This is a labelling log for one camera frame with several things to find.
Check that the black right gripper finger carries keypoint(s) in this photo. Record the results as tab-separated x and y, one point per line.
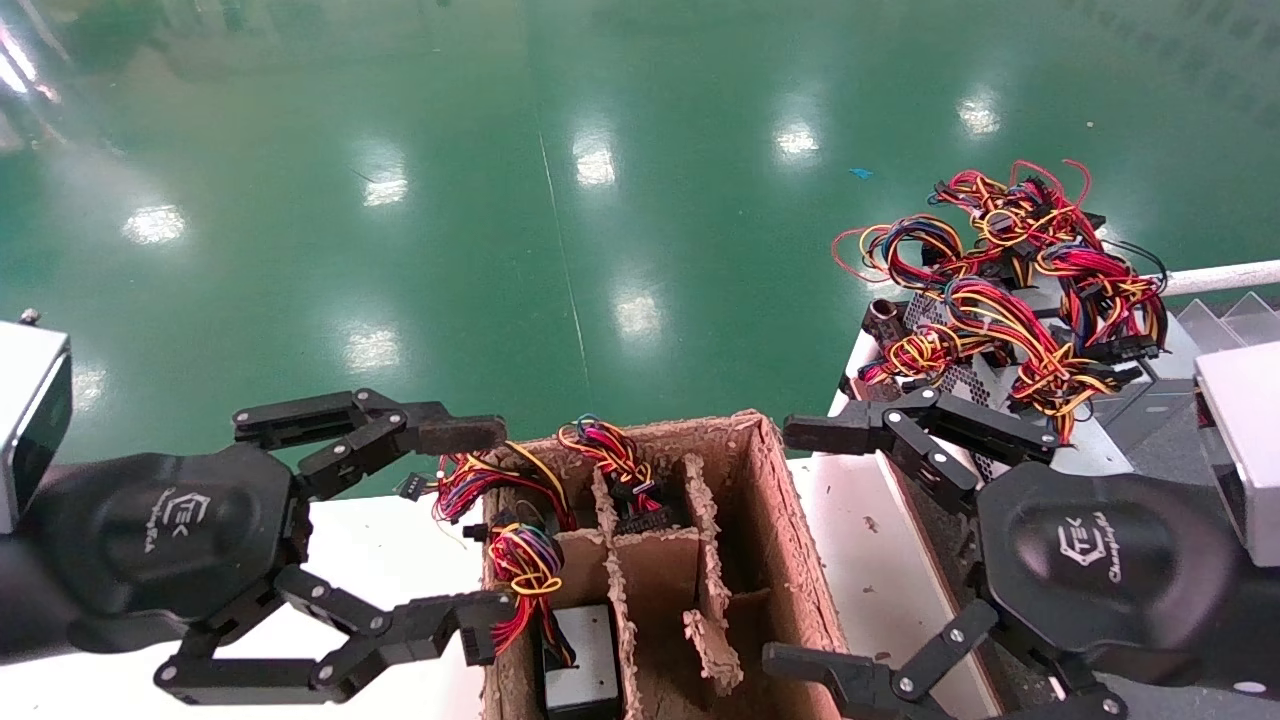
860	690
900	425

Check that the brown cardboard box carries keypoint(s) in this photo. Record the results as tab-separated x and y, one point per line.
790	520

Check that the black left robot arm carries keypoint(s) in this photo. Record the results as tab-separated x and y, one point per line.
20	610

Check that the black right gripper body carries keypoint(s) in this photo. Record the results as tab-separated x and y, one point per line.
1100	560

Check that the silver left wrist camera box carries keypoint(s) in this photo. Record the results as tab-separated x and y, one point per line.
25	420

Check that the dark grey power supply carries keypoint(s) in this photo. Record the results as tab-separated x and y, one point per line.
1170	400

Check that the ragged cardboard divider strip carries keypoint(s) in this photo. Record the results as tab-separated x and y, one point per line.
712	560
615	600

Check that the silver power supply, fan grilles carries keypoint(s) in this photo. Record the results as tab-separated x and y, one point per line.
1095	458

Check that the white horizontal bar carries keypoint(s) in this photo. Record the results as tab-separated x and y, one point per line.
1230	277

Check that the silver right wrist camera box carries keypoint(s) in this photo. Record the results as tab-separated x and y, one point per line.
1245	440

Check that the white support pipe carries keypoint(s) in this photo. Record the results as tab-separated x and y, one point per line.
850	370

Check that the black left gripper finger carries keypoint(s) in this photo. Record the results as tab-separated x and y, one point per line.
420	625
370	425

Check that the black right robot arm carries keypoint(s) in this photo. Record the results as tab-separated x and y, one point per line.
1262	620

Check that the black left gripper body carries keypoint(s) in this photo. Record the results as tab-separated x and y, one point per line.
170	530

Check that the black cylinder roller end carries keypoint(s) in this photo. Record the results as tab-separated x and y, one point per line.
885	320

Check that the clear plastic guard panels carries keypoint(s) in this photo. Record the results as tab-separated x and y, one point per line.
1250	320

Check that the wide cardboard cross divider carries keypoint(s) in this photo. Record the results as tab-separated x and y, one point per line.
655	580

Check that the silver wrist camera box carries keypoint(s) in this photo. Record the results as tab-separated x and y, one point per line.
25	420
1245	440

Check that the power supply, black connector cluster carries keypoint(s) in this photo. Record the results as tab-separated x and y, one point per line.
615	455

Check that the black conveyor edge strip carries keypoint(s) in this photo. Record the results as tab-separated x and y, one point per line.
940	540

